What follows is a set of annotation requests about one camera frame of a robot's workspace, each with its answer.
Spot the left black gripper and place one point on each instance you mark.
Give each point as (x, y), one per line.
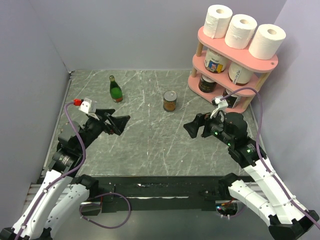
(118, 123)

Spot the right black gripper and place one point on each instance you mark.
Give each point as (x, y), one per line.
(201, 119)

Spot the black paper roll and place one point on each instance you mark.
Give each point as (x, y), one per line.
(232, 100)
(206, 84)

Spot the printed paper roll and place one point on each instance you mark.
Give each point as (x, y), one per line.
(214, 61)

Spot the cream paper roll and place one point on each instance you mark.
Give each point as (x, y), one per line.
(238, 74)

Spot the white paper towel roll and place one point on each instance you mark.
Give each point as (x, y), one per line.
(266, 41)
(217, 21)
(240, 31)

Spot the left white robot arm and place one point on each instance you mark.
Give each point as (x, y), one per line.
(60, 192)

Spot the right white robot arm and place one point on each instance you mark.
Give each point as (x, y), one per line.
(285, 217)

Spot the pink three-tier shelf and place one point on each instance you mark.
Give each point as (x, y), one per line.
(261, 69)

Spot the green glass bottle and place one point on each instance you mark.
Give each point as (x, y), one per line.
(115, 90)

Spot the brown glass jar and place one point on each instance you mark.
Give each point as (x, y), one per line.
(169, 100)

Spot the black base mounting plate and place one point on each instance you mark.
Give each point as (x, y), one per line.
(156, 193)

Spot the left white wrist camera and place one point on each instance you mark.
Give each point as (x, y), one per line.
(86, 106)

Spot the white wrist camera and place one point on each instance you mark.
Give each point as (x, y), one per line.
(86, 106)
(220, 104)

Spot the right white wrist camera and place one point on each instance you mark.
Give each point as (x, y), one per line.
(220, 104)

